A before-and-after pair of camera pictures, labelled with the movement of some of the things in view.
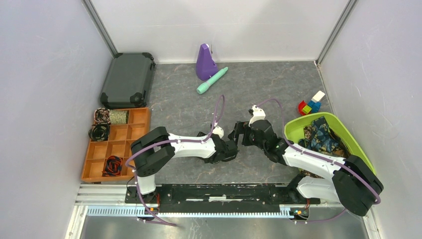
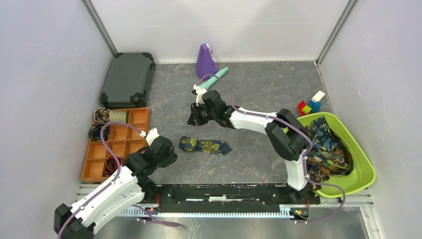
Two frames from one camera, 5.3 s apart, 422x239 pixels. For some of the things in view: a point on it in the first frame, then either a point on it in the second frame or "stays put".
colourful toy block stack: (314, 105) stays put
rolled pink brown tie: (101, 116) stays put
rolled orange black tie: (113, 167) stays put
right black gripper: (241, 127) → (194, 119)
